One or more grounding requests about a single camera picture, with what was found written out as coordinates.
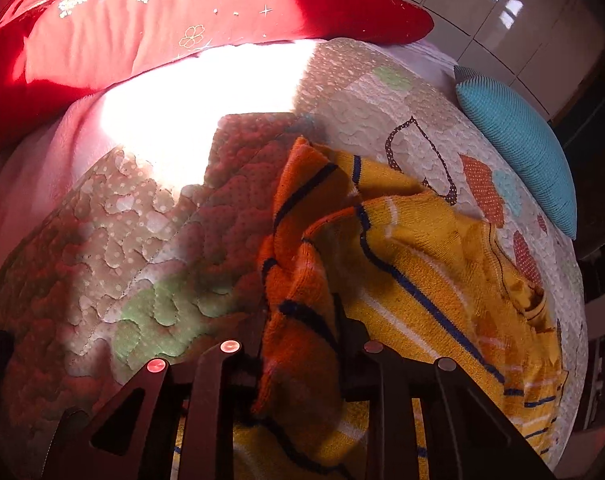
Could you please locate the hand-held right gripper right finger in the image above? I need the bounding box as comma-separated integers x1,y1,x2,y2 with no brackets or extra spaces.
331,294,558,480

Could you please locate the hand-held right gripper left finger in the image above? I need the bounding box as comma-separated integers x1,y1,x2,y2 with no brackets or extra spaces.
40,304,269,480

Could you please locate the yellow striped knit sweater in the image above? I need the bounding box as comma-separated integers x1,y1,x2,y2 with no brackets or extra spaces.
175,135,571,480

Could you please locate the quilted patchwork bedspread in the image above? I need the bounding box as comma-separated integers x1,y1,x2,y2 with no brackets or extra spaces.
0,37,591,480

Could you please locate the cluttered shelf unit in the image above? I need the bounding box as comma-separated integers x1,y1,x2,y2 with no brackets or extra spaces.
576,240,605,432

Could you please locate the blue knit cushion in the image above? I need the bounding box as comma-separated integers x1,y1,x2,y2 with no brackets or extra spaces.
453,65,578,241

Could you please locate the pale pink bed sheet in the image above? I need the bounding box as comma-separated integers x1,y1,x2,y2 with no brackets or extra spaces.
0,40,328,306

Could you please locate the red printed quilt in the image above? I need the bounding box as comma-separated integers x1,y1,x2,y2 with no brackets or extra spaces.
0,0,436,166

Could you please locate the white glossy wardrobe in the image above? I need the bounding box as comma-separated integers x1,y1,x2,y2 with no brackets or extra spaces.
327,0,605,122

